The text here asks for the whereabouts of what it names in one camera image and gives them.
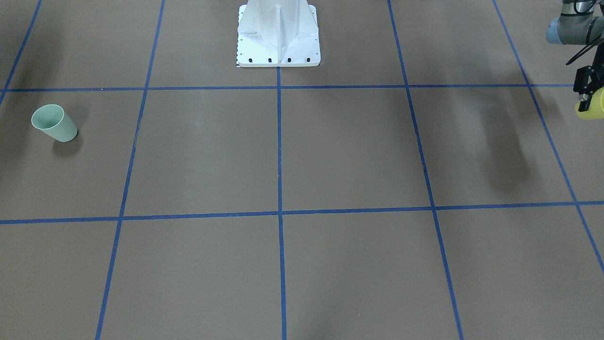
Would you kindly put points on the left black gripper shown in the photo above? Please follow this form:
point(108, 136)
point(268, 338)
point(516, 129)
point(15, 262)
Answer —
point(586, 80)

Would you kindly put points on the yellow plastic cup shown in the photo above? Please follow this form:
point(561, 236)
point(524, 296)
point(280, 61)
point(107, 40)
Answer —
point(596, 108)

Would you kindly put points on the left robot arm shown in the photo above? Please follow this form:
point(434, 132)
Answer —
point(577, 24)

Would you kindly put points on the green plastic cup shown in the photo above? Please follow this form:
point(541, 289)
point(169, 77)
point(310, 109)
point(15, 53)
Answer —
point(52, 120)

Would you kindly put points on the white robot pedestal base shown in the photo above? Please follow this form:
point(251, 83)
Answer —
point(278, 33)

